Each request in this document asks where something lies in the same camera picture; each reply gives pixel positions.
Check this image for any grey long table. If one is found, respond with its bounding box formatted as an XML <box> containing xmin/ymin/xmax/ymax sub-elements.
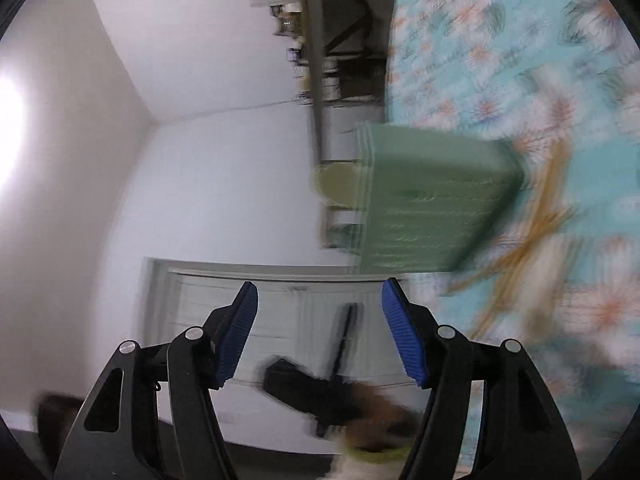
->
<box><xmin>300</xmin><ymin>0</ymin><xmax>384</xmax><ymax>165</ymax></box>

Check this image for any white panel door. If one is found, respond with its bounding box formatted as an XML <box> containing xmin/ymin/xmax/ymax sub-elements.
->
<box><xmin>142</xmin><ymin>257</ymin><xmax>436</xmax><ymax>391</ymax></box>

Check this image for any green-white ceramic spoon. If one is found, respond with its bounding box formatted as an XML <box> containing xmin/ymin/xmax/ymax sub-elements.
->
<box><xmin>314</xmin><ymin>160</ymin><xmax>367</xmax><ymax>209</ymax></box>

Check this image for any green plastic utensil holder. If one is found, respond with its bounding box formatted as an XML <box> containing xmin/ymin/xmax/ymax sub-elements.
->
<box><xmin>319</xmin><ymin>121</ymin><xmax>526</xmax><ymax>276</ymax></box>

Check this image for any bamboo chopstick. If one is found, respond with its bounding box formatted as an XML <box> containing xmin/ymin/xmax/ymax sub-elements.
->
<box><xmin>447</xmin><ymin>140</ymin><xmax>573</xmax><ymax>339</ymax></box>

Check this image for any floral blue quilt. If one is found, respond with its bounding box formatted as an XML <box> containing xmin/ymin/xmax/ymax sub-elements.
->
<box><xmin>387</xmin><ymin>0</ymin><xmax>639</xmax><ymax>474</ymax></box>

